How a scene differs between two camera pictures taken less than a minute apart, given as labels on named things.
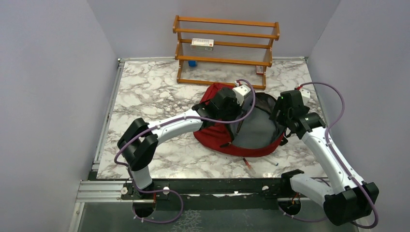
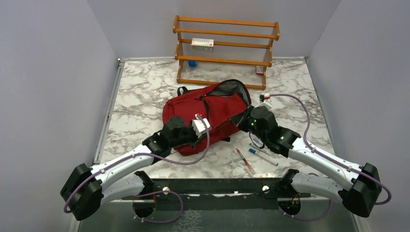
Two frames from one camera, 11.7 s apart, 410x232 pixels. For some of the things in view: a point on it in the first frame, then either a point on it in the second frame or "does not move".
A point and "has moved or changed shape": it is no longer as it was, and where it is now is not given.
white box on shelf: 202,44 does not move
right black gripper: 278,106 to 240,120
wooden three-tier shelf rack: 230,52 does not move
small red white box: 259,70 does not move
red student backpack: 258,135 has moved or changed shape
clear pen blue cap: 270,161 to 260,144
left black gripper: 238,112 to 196,138
